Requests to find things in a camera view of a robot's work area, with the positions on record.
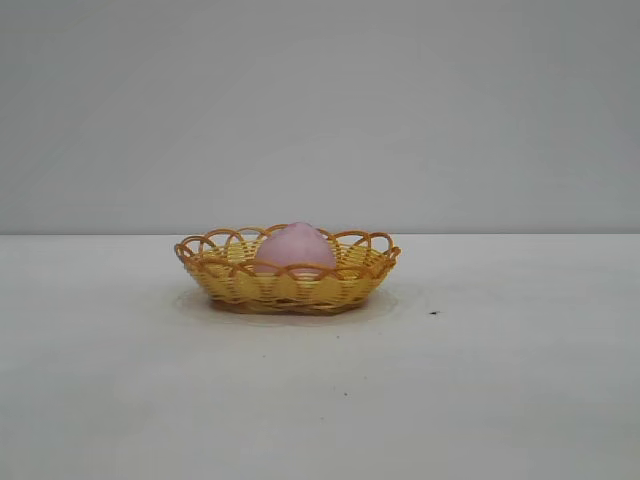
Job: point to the yellow woven wicker basket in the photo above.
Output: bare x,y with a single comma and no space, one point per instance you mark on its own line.
240,290

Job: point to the pink peach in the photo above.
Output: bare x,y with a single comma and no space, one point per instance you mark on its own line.
292,252

